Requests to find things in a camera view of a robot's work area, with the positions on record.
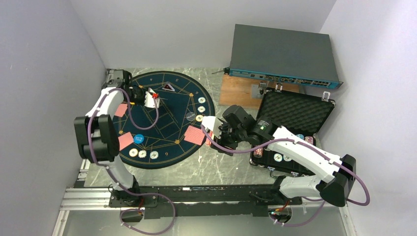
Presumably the grey network switch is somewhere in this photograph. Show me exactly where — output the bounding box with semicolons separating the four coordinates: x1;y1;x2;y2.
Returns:
224;24;343;89

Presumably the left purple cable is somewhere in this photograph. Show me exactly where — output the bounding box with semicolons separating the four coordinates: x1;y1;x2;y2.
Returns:
88;87;177;236

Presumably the round dark blue poker mat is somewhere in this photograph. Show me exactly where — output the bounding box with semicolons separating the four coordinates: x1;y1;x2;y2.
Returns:
113;71;215;169

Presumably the grey dealer button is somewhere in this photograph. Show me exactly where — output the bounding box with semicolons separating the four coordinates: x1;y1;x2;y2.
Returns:
185;112;196;121

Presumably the card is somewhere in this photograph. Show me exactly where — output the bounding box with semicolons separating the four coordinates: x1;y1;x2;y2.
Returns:
184;125;205;146
115;103;128;118
118;132;133;151

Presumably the blue round blind button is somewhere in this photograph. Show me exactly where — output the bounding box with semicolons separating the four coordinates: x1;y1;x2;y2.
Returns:
133;134;145;144

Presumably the red chip roll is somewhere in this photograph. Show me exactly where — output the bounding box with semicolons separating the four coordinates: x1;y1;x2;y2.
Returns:
253;147;264;158

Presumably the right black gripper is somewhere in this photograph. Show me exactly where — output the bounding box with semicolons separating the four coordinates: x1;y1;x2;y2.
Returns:
210;119;246;156

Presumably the aluminium frame rail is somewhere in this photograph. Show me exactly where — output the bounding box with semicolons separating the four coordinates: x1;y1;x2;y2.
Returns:
52;159;111;236

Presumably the wooden board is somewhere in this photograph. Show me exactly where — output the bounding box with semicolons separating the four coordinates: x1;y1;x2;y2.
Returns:
219;75;300;110

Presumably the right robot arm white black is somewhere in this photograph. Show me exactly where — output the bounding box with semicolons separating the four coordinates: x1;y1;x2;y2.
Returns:
201;105;359;207

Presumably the white chip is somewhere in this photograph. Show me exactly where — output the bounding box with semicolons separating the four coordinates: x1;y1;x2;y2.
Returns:
138;150;147;158

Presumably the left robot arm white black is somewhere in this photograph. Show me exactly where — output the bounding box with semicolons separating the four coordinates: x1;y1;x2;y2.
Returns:
74;69;142;207

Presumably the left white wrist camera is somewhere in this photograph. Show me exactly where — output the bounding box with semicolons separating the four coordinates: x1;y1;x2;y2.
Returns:
144;88;160;109

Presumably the triangular red black marker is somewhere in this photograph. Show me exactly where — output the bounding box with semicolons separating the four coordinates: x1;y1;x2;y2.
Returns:
162;82;176;92

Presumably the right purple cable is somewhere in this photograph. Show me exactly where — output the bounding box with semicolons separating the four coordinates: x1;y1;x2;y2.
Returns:
199;123;371;228

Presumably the black poker chip case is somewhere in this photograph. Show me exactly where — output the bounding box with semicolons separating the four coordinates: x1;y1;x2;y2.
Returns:
249;90;336;177

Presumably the purple cable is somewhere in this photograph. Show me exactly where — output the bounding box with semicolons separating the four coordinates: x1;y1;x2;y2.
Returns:
199;123;371;228
88;87;177;236

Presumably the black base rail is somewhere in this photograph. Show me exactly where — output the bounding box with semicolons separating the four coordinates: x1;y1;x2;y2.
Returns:
109;184;302;219

